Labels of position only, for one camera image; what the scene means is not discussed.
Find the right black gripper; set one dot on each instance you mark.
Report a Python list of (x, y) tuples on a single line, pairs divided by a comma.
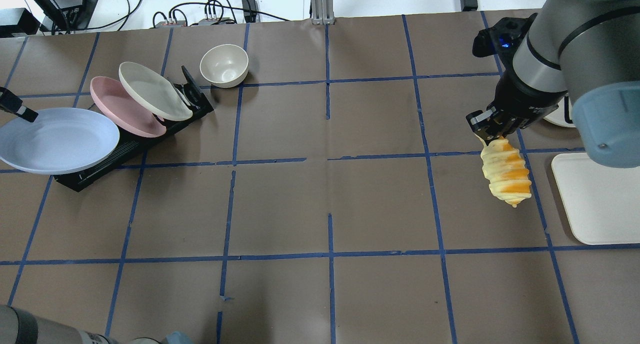
[(520, 101)]

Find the cream bowl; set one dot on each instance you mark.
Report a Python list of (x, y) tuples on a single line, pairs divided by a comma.
[(225, 66)]

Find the cream plate with lemon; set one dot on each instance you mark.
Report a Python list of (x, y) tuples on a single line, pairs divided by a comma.
[(563, 114)]

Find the blue plate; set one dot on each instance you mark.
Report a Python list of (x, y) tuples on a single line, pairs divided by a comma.
[(60, 141)]

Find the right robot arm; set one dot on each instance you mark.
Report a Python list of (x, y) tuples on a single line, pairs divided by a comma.
[(585, 49)]

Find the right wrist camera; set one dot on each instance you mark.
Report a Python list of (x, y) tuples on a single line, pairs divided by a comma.
[(502, 38)]

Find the black dish rack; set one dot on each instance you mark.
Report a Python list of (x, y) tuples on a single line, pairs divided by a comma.
[(130, 145)]

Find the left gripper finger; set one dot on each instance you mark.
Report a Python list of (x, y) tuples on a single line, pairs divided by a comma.
[(11, 103)]

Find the cream plate in rack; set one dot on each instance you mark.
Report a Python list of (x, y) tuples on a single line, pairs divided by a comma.
[(153, 92)]

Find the white rectangular tray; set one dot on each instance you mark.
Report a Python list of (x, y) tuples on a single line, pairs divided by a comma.
[(602, 204)]

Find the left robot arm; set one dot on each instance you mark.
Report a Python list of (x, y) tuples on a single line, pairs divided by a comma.
[(21, 327)]

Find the pink plate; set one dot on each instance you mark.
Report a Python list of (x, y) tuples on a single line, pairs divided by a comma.
[(115, 103)]

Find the aluminium frame post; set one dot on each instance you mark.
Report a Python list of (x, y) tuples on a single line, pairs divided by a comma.
[(322, 12)]

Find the black power adapter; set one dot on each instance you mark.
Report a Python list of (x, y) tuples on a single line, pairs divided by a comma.
[(250, 10)]

